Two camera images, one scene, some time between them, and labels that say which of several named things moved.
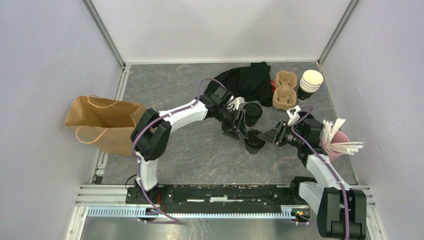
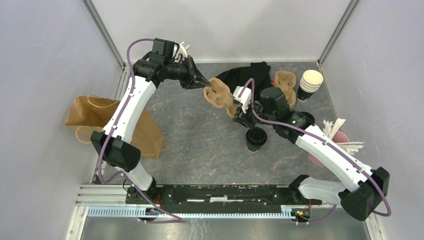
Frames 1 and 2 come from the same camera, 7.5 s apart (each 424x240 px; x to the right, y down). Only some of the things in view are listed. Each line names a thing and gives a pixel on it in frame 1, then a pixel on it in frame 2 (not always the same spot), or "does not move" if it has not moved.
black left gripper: [231, 126] → [193, 72]
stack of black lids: [302, 114] does not move
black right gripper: [269, 135] → [245, 118]
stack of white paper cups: [311, 81] does not move
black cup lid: [253, 139] does not move
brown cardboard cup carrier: [285, 96] does not move
